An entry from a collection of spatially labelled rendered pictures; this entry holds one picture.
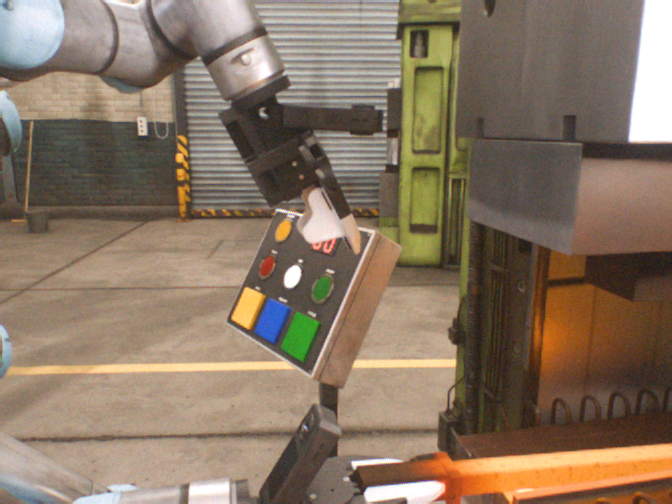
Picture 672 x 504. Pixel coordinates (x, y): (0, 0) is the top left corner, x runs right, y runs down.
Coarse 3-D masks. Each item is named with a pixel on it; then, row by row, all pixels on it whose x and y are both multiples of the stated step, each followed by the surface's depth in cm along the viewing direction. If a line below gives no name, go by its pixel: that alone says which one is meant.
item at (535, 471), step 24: (528, 456) 60; (552, 456) 61; (576, 456) 61; (600, 456) 61; (624, 456) 61; (648, 456) 62; (360, 480) 55; (384, 480) 54; (408, 480) 55; (432, 480) 55; (456, 480) 55; (480, 480) 57; (504, 480) 57; (528, 480) 58; (552, 480) 59; (576, 480) 59; (600, 480) 60
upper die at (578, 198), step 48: (480, 144) 61; (528, 144) 51; (576, 144) 45; (624, 144) 45; (480, 192) 61; (528, 192) 52; (576, 192) 45; (624, 192) 46; (528, 240) 52; (576, 240) 46; (624, 240) 47
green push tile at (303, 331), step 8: (296, 320) 100; (304, 320) 98; (312, 320) 96; (296, 328) 99; (304, 328) 97; (312, 328) 95; (288, 336) 99; (296, 336) 98; (304, 336) 96; (312, 336) 95; (288, 344) 99; (296, 344) 97; (304, 344) 95; (312, 344) 95; (288, 352) 98; (296, 352) 96; (304, 352) 95; (304, 360) 94
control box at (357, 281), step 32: (256, 256) 119; (288, 256) 110; (320, 256) 103; (352, 256) 96; (384, 256) 97; (256, 288) 114; (288, 288) 106; (352, 288) 94; (384, 288) 99; (256, 320) 110; (288, 320) 102; (320, 320) 96; (352, 320) 95; (320, 352) 93; (352, 352) 97
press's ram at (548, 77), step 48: (480, 0) 59; (528, 0) 50; (576, 0) 44; (624, 0) 39; (480, 48) 60; (528, 48) 51; (576, 48) 44; (624, 48) 39; (480, 96) 60; (528, 96) 51; (576, 96) 44; (624, 96) 39
